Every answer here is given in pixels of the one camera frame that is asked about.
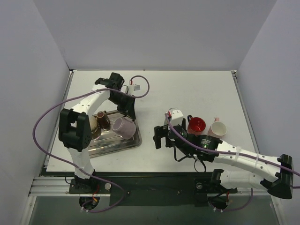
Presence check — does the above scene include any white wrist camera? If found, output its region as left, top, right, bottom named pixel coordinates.
left=166, top=108, right=184, bottom=126
left=127, top=80, right=141, bottom=93

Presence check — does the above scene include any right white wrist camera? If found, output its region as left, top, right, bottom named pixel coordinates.
left=166, top=108, right=184, bottom=126

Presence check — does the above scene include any stainless steel tray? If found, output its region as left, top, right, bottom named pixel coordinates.
left=88, top=111, right=142, bottom=158

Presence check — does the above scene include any small brown mug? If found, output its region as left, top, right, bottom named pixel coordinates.
left=97, top=111, right=111, bottom=131

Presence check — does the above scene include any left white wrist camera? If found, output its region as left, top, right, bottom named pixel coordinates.
left=127, top=80, right=141, bottom=93

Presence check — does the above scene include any mauve cylindrical mug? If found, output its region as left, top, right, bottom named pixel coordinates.
left=112, top=117, right=136, bottom=139

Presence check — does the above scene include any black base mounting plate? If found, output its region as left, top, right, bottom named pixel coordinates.
left=39, top=172, right=240, bottom=207

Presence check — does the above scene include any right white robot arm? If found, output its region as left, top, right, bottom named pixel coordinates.
left=153, top=125, right=293, bottom=199

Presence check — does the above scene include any cream beige mug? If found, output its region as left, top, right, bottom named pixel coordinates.
left=89, top=116, right=98, bottom=134

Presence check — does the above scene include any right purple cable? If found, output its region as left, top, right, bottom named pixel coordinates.
left=165, top=112, right=300, bottom=213

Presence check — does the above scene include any pink faceted mug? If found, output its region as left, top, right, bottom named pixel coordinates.
left=208, top=117, right=227, bottom=138

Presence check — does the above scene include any red mug black handle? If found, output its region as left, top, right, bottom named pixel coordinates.
left=187, top=115, right=206, bottom=135

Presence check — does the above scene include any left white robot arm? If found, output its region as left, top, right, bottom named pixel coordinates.
left=58, top=73, right=136, bottom=193

